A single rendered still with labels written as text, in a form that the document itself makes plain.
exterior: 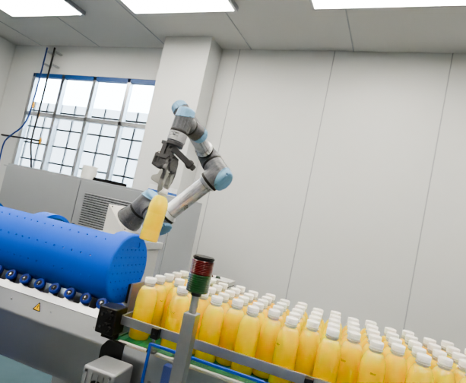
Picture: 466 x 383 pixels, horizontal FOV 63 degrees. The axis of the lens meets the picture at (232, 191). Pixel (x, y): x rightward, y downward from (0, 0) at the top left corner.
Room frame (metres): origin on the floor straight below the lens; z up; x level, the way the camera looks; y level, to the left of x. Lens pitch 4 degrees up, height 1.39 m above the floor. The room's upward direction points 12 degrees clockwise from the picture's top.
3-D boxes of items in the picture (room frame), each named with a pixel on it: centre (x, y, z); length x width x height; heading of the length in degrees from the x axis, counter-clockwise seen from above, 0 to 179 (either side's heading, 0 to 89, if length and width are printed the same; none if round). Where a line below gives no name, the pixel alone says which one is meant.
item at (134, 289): (1.55, 0.30, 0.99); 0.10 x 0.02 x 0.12; 162
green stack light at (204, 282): (1.09, 0.04, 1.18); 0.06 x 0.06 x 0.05
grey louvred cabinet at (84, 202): (3.93, 1.36, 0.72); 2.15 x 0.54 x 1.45; 67
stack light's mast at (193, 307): (1.09, 0.04, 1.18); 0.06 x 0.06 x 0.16
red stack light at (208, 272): (1.09, 0.04, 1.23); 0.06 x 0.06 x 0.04
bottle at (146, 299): (1.39, 0.22, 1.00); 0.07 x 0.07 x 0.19
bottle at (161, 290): (1.46, 0.20, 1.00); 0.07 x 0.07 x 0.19
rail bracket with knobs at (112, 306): (1.35, 0.31, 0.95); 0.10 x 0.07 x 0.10; 162
